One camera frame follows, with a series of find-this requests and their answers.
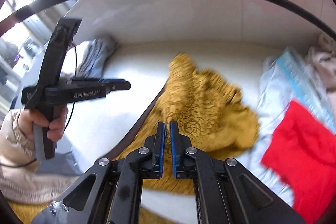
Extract person's left hand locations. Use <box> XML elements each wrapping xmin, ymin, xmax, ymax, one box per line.
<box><xmin>20</xmin><ymin>105</ymin><xmax>69</xmax><ymax>142</ymax></box>

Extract yellow patterned pants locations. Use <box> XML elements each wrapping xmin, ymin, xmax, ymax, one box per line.
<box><xmin>104</xmin><ymin>53</ymin><xmax>260</xmax><ymax>224</ymax></box>

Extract red garment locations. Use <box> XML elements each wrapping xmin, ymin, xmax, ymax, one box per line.
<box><xmin>260</xmin><ymin>99</ymin><xmax>336</xmax><ymax>216</ymax></box>

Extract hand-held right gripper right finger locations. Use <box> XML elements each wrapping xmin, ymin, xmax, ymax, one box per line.
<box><xmin>169</xmin><ymin>121</ymin><xmax>306</xmax><ymax>224</ymax></box>

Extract thin black cable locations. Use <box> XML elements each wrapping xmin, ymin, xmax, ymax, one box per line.
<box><xmin>63</xmin><ymin>44</ymin><xmax>79</xmax><ymax>132</ymax></box>

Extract light blue striped garment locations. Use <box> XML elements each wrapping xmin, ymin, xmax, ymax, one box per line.
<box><xmin>257</xmin><ymin>47</ymin><xmax>336</xmax><ymax>207</ymax></box>

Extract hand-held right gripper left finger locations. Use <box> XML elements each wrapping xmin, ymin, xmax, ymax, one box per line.
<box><xmin>52</xmin><ymin>121</ymin><xmax>166</xmax><ymax>224</ymax></box>

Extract beige cloth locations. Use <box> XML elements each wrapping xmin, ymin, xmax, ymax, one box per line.
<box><xmin>306</xmin><ymin>34</ymin><xmax>336</xmax><ymax>94</ymax></box>

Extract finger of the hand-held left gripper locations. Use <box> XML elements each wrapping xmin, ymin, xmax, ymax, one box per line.
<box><xmin>104</xmin><ymin>81</ymin><xmax>132</xmax><ymax>95</ymax></box>
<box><xmin>69</xmin><ymin>77</ymin><xmax>126</xmax><ymax>84</ymax></box>

